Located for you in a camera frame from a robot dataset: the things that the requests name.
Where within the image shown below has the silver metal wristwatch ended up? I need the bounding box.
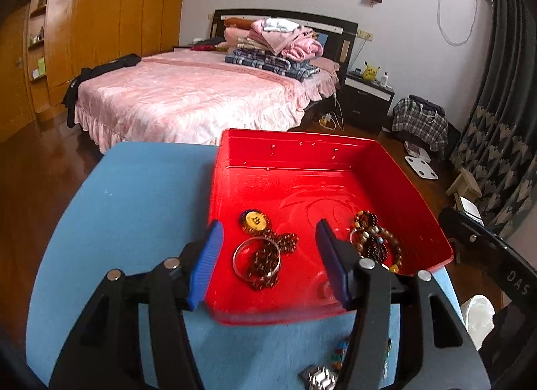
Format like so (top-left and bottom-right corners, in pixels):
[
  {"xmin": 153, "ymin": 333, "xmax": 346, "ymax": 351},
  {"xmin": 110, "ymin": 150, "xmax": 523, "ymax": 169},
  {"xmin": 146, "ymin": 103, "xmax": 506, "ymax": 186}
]
[{"xmin": 299, "ymin": 365, "xmax": 340, "ymax": 390}]

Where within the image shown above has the dark bead bracelet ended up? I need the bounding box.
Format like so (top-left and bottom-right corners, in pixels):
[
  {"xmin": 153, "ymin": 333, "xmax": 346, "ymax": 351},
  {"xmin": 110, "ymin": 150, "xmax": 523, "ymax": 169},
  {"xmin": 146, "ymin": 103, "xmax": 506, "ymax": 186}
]
[{"xmin": 356, "ymin": 235, "xmax": 391, "ymax": 263}]

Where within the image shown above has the black clothing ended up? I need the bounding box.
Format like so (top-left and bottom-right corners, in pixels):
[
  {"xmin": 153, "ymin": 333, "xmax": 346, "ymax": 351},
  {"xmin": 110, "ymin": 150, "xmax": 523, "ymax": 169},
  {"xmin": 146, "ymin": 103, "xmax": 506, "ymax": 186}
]
[{"xmin": 62, "ymin": 53, "xmax": 142, "ymax": 128}]

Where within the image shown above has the reddish brown bead bracelet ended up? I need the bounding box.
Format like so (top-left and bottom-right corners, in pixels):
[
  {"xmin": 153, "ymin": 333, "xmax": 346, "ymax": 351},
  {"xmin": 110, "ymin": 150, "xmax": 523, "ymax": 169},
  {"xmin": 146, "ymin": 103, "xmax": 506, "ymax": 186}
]
[{"xmin": 247, "ymin": 231, "xmax": 299, "ymax": 291}]

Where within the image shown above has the plaid folded blanket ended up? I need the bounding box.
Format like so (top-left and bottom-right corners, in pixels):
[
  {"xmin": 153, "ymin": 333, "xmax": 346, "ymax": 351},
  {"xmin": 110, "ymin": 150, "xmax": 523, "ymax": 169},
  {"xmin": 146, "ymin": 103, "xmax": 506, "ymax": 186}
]
[{"xmin": 224, "ymin": 48, "xmax": 320, "ymax": 81}]

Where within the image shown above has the pink folded blanket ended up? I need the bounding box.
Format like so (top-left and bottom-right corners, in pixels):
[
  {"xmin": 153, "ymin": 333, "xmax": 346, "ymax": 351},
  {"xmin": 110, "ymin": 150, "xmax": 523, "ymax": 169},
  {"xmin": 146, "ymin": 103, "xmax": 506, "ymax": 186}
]
[{"xmin": 250, "ymin": 18, "xmax": 325, "ymax": 59}]

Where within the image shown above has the multicolour bead bracelet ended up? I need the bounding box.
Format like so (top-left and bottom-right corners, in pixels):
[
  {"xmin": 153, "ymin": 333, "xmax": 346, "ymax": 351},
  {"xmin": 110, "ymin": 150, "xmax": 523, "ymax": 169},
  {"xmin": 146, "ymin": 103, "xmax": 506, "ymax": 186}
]
[{"xmin": 333, "ymin": 336, "xmax": 393, "ymax": 376}]

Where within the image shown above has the white air conditioner hose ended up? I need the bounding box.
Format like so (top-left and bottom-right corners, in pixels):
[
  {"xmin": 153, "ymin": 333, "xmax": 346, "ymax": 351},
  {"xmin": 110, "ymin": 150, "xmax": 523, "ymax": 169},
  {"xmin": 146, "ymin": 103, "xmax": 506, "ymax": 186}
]
[{"xmin": 436, "ymin": 0, "xmax": 481, "ymax": 46}]

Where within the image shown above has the red tin box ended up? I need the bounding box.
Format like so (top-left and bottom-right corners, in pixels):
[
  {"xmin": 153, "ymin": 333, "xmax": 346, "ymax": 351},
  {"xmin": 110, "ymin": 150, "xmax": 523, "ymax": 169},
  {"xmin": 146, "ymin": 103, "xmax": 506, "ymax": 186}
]
[{"xmin": 205, "ymin": 129, "xmax": 454, "ymax": 326}]

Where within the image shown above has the small wooden stool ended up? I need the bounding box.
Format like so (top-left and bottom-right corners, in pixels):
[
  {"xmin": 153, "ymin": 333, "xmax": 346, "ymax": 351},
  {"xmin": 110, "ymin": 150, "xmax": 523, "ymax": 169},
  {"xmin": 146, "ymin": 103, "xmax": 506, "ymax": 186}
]
[{"xmin": 446, "ymin": 168, "xmax": 483, "ymax": 198}]

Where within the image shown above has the round gold pendant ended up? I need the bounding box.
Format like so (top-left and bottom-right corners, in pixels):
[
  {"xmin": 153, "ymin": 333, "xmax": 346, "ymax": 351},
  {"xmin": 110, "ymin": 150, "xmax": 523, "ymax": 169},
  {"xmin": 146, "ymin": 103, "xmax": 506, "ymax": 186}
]
[{"xmin": 240, "ymin": 209, "xmax": 269, "ymax": 233}]

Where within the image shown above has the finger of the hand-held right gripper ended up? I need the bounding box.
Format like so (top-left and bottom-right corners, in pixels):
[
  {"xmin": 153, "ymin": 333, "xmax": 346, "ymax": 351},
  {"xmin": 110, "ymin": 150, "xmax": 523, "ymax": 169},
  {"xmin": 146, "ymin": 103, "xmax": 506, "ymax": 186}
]
[{"xmin": 438, "ymin": 208, "xmax": 504, "ymax": 273}]

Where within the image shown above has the dark floral curtain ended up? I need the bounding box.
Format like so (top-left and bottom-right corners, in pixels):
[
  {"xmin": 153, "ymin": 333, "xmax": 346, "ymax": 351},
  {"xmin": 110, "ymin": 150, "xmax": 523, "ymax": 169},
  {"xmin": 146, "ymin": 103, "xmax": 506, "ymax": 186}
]
[{"xmin": 449, "ymin": 0, "xmax": 537, "ymax": 248}]

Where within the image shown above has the white bathroom scale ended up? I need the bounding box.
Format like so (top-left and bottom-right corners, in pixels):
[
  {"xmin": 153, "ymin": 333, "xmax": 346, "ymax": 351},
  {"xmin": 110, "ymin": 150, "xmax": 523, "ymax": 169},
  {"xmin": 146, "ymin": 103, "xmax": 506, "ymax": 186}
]
[{"xmin": 405, "ymin": 155, "xmax": 439, "ymax": 180}]

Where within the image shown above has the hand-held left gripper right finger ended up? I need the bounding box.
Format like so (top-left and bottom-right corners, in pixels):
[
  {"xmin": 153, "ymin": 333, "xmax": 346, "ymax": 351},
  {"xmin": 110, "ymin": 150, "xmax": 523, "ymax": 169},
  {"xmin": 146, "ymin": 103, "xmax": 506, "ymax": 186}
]
[{"xmin": 315, "ymin": 218, "xmax": 491, "ymax": 390}]

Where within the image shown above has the black nightstand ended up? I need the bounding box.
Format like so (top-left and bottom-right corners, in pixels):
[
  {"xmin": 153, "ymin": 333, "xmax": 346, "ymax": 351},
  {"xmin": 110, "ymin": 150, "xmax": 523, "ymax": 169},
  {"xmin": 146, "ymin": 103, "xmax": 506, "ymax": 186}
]
[{"xmin": 339, "ymin": 71, "xmax": 396, "ymax": 135}]

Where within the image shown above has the plaid cloth bag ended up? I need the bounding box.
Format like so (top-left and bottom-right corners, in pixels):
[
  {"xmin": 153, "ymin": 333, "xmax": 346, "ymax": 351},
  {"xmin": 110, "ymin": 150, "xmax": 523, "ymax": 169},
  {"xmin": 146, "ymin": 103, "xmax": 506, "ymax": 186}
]
[{"xmin": 392, "ymin": 95, "xmax": 449, "ymax": 152}]

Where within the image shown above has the brown bracelet with yellow bead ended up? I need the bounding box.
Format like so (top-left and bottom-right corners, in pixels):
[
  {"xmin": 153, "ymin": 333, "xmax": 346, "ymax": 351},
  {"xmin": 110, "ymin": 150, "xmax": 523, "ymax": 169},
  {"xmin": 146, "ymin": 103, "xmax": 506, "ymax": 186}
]
[{"xmin": 351, "ymin": 211, "xmax": 403, "ymax": 274}]

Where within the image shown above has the silver bangle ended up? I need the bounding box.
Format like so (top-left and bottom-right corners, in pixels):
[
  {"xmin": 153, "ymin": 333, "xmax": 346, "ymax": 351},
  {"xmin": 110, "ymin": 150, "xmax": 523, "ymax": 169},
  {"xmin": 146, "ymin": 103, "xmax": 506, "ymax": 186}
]
[{"xmin": 233, "ymin": 238, "xmax": 281, "ymax": 281}]

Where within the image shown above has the wooden door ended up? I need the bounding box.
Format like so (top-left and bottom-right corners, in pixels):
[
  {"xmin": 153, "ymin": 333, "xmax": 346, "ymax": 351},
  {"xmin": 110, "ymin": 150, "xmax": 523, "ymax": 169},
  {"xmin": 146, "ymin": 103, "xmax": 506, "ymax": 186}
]
[{"xmin": 0, "ymin": 4, "xmax": 36, "ymax": 143}]

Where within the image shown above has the pink pillow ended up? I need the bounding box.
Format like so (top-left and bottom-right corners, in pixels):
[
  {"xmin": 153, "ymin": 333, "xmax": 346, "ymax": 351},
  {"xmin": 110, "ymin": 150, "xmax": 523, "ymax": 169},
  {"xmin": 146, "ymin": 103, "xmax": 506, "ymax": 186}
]
[{"xmin": 224, "ymin": 27, "xmax": 252, "ymax": 45}]

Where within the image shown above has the white printed box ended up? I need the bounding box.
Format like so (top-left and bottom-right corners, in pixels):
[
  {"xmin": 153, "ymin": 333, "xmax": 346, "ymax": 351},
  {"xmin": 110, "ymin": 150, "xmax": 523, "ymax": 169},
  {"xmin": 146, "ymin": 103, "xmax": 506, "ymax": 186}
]
[{"xmin": 455, "ymin": 196, "xmax": 483, "ymax": 223}]

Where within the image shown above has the bin with white bag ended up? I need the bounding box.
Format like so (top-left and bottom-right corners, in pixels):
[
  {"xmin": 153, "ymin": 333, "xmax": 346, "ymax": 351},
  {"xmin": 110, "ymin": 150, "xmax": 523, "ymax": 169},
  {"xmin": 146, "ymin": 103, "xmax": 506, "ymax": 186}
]
[{"xmin": 460, "ymin": 294, "xmax": 496, "ymax": 351}]

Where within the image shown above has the small pink box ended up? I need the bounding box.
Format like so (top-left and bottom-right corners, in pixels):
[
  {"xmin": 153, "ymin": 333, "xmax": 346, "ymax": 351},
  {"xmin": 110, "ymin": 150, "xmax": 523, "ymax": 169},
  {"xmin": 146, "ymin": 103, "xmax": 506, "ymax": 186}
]
[{"xmin": 405, "ymin": 141, "xmax": 431, "ymax": 160}]

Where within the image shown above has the bed with pink bedspread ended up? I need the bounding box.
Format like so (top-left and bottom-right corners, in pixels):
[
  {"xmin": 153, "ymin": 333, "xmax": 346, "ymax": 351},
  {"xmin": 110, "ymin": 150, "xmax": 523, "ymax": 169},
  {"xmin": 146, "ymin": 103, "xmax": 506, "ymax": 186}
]
[{"xmin": 63, "ymin": 8, "xmax": 359, "ymax": 156}]

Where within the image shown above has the wooden wardrobe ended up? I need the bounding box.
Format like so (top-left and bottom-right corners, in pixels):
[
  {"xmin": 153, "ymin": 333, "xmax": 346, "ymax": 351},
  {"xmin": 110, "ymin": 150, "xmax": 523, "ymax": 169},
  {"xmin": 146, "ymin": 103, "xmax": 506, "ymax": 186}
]
[{"xmin": 0, "ymin": 0, "xmax": 191, "ymax": 143}]

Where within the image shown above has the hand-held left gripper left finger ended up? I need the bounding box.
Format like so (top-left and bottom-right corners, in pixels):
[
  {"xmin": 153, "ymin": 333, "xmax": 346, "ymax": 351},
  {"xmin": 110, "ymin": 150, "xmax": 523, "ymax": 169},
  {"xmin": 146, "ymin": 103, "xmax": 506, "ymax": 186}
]
[{"xmin": 48, "ymin": 219, "xmax": 225, "ymax": 390}]

